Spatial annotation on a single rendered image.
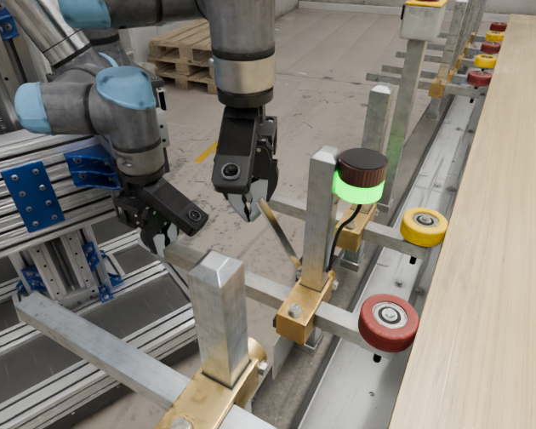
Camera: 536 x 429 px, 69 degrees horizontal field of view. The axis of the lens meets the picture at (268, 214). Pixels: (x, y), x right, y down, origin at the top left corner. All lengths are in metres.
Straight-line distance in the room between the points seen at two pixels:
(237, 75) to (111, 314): 1.22
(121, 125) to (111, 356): 0.32
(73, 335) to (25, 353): 1.06
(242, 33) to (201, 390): 0.37
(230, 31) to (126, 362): 0.38
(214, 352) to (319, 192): 0.25
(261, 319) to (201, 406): 1.30
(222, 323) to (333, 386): 0.52
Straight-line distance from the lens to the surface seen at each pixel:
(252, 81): 0.47
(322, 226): 0.56
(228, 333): 0.36
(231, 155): 0.48
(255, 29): 0.46
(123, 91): 0.59
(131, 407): 1.58
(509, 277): 0.73
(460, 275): 0.69
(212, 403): 0.43
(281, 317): 0.61
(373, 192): 0.50
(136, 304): 1.57
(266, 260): 1.95
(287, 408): 0.72
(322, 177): 0.51
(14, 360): 1.58
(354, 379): 0.86
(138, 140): 0.62
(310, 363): 0.77
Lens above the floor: 1.35
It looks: 37 degrees down
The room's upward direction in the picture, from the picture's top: straight up
